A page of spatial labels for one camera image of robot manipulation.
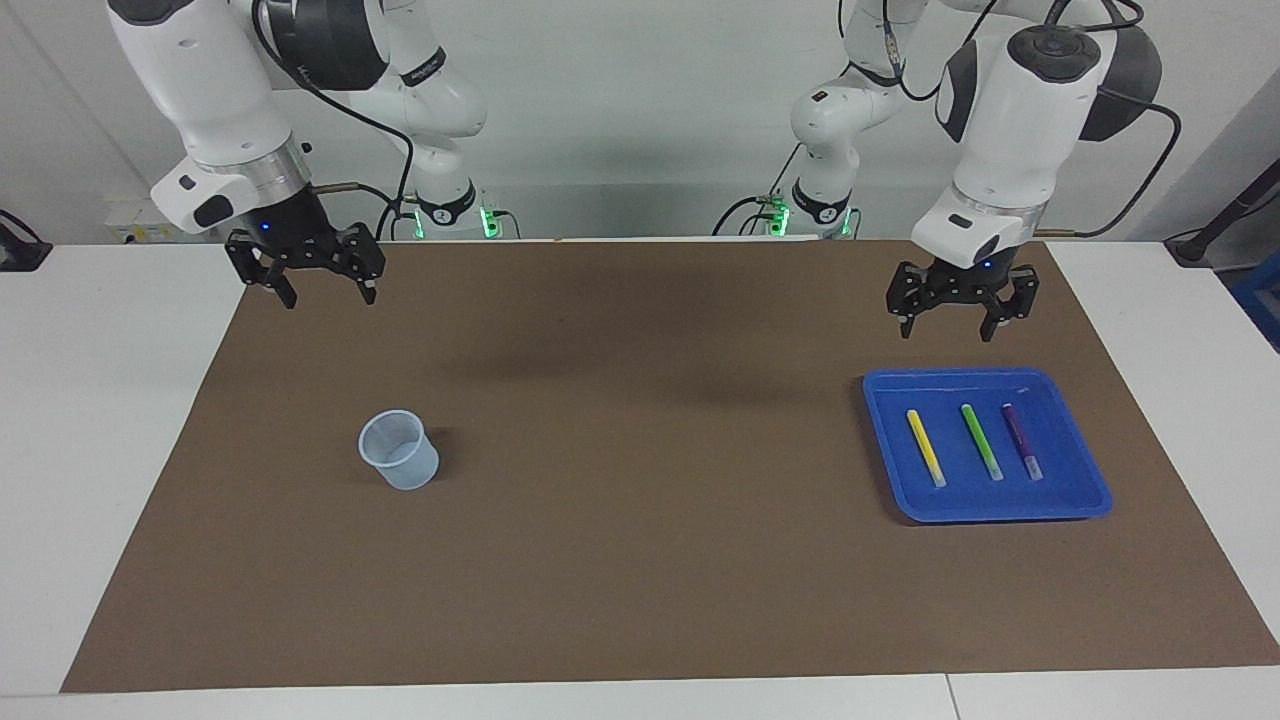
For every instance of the purple pen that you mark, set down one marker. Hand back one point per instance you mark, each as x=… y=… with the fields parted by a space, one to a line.
x=1022 y=440

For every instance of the white wall socket box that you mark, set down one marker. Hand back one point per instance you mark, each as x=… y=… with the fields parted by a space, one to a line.
x=135 y=225

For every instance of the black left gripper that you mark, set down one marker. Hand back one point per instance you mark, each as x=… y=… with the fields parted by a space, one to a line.
x=965 y=275

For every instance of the yellow pen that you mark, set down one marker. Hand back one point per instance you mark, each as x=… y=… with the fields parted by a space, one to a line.
x=926 y=447

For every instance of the black clamp mount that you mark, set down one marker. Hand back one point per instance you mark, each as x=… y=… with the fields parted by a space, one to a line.
x=20 y=255

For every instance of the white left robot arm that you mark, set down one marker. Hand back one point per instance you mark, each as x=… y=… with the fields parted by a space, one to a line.
x=1010 y=110

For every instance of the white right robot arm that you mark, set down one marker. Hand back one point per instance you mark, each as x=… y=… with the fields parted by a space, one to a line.
x=220 y=90

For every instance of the green pen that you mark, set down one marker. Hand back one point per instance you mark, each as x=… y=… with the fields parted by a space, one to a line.
x=982 y=440

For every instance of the black stand pole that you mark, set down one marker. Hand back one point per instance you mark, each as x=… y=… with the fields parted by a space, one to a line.
x=1230 y=215

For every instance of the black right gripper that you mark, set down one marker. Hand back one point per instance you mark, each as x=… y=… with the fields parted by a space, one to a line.
x=290 y=225

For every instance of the brown table mat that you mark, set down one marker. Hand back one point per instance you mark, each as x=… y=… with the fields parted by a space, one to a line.
x=640 y=560

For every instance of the clear plastic cup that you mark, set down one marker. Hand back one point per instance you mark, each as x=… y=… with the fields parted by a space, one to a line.
x=405 y=465

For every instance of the blue storage bin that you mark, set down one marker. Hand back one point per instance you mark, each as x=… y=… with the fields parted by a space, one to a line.
x=1262 y=295

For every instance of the blue plastic tray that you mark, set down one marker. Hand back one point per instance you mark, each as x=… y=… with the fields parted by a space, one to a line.
x=1070 y=480

